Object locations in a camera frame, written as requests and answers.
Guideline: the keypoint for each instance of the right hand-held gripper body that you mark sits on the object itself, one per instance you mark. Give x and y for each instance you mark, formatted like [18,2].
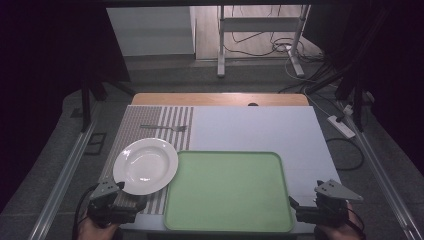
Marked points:
[328,204]

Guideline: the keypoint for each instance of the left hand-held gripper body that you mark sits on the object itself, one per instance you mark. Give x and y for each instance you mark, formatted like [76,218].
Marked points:
[107,202]

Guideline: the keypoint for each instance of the white plate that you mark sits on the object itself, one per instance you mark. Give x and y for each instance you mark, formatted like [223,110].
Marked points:
[145,166]

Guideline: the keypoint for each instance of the person's right hand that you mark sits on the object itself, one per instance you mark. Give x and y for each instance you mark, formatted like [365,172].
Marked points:
[337,232]

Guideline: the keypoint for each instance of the person's left hand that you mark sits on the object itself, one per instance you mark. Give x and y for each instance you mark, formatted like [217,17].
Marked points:
[94,232]

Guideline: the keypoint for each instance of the white power strip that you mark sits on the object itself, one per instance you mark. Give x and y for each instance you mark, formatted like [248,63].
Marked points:
[340,126]

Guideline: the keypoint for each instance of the green tray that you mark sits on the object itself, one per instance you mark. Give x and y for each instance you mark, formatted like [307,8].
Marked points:
[230,191]

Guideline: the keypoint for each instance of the striped grey placemat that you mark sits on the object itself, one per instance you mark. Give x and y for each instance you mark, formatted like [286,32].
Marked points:
[146,122]

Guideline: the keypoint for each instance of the metal fork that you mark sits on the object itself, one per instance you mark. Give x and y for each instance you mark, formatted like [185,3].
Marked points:
[166,127]

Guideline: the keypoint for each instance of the white board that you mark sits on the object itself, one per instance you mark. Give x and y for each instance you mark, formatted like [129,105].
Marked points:
[260,128]

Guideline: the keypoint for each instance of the black metal stand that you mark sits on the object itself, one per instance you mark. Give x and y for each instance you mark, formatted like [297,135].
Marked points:
[87,100]
[356,96]

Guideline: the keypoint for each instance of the wooden table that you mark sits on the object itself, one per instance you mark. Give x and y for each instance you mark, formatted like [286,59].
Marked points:
[216,99]

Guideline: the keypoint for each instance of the white panel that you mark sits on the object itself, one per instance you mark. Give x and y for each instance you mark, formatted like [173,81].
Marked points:
[150,31]

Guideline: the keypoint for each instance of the white metal stand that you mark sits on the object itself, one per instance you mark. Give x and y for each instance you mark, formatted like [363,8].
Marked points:
[260,25]

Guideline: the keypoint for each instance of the aluminium rail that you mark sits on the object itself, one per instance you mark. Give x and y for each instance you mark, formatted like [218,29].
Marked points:
[383,180]
[60,181]

